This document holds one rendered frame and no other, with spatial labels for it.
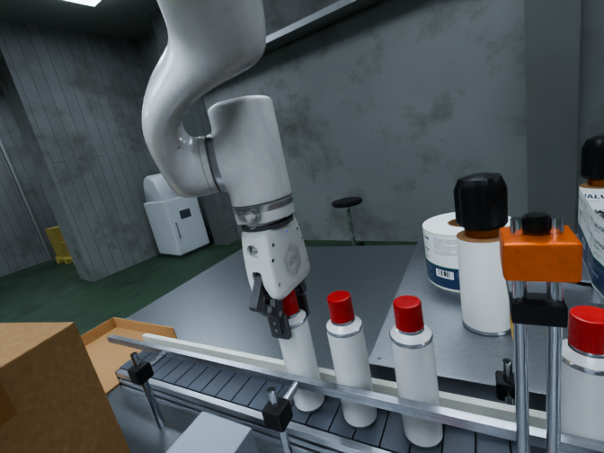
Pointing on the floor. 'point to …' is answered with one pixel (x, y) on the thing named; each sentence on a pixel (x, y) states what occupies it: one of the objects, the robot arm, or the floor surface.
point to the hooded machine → (173, 219)
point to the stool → (349, 213)
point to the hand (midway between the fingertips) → (289, 315)
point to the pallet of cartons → (58, 245)
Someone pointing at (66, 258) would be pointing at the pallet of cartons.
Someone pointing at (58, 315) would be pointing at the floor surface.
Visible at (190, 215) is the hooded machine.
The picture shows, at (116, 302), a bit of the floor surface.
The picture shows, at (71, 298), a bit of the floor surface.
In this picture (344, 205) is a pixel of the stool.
